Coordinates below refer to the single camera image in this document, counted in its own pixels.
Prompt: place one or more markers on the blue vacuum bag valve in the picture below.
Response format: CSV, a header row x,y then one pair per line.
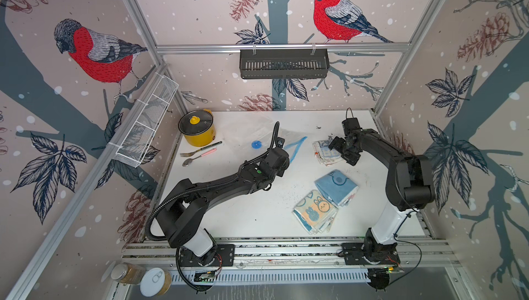
x,y
257,144

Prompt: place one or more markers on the yellow electric pot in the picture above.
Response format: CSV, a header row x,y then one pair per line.
x,y
203,139

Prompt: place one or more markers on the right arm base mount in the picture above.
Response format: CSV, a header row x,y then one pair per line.
x,y
368,253

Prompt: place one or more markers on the blue towel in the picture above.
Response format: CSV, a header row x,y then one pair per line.
x,y
337,188

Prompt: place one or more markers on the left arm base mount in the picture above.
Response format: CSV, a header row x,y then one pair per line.
x,y
220,255

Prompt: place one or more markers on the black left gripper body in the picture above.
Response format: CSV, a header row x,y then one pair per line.
x,y
283,168

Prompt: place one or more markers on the clear vacuum bag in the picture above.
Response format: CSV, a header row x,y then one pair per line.
x,y
240,135

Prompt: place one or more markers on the black hanging wire basket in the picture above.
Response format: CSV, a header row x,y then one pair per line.
x,y
284,64

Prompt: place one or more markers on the pink handled spoon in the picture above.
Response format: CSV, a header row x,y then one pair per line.
x,y
188,161

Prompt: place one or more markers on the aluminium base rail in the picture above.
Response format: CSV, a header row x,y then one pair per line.
x,y
302,252

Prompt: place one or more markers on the green handled fork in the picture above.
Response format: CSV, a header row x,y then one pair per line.
x,y
189,155

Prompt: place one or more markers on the bunny print towel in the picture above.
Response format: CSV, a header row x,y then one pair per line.
x,y
315,213

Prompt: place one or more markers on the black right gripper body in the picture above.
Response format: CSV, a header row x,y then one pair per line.
x,y
349,154

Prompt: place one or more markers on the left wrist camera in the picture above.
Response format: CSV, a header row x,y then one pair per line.
x,y
280,142

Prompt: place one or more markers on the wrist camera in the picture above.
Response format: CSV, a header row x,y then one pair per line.
x,y
350,124
280,142

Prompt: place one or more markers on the glass lid yellow knob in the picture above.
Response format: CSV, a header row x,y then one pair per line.
x,y
196,122

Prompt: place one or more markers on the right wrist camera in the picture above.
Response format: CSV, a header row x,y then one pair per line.
x,y
350,124

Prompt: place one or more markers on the tin can white lid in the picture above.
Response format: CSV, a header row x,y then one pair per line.
x,y
155,282

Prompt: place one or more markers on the glass jar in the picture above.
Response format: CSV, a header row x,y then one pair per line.
x,y
127,273

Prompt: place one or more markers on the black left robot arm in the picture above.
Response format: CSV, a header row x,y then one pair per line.
x,y
178,217

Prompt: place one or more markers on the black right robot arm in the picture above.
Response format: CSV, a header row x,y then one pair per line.
x,y
409,186

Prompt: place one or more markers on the white wire mesh shelf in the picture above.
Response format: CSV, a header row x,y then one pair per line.
x,y
132,151

